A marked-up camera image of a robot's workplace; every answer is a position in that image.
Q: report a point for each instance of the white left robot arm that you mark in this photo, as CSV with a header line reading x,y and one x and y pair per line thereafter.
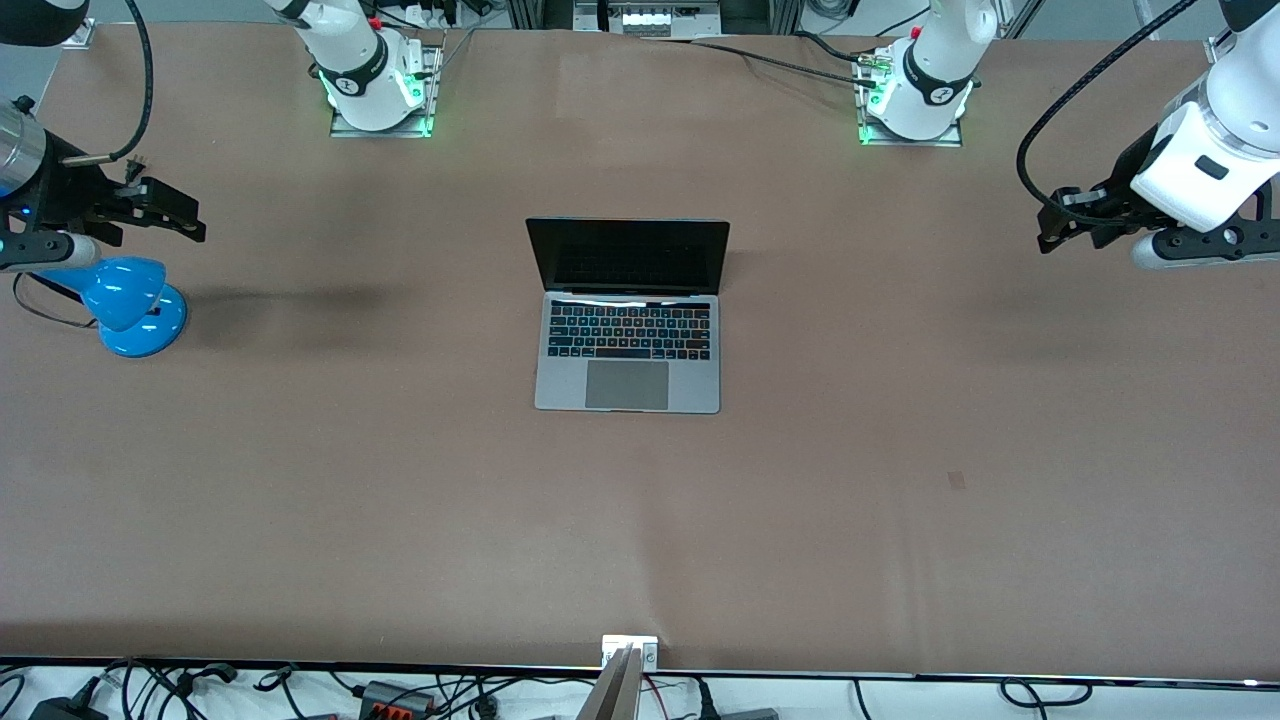
x,y
935,60

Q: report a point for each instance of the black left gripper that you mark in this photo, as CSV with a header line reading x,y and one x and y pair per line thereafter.
x,y
1129,165

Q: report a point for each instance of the aluminium table corner bracket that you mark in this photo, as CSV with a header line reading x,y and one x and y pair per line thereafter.
x,y
1215,50
78,35

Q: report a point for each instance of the blue desk lamp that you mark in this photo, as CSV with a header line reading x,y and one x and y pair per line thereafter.
x,y
130,320

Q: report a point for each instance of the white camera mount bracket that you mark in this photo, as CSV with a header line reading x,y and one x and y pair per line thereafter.
x,y
630,642

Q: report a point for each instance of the black power brick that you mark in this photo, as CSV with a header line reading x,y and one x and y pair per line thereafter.
x,y
65,710

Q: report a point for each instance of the black power plug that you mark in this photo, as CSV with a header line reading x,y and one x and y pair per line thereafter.
x,y
706,702

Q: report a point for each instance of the black adapter with orange clips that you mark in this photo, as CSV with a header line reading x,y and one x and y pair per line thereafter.
x,y
398,698

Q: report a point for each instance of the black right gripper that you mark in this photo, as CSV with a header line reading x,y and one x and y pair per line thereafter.
x,y
68,193

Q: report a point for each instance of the white power strip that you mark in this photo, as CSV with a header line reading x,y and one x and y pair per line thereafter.
x,y
425,12

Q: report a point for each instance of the grey electrical terminal box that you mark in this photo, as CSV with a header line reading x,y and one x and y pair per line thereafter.
x,y
645,20

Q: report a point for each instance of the grey flat box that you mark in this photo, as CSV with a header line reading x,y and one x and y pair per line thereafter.
x,y
748,714

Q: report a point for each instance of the aluminium profile bar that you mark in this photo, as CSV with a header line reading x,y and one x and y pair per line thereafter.
x,y
612,695

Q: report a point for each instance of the silver laptop with black keyboard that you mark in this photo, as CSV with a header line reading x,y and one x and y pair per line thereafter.
x,y
627,385

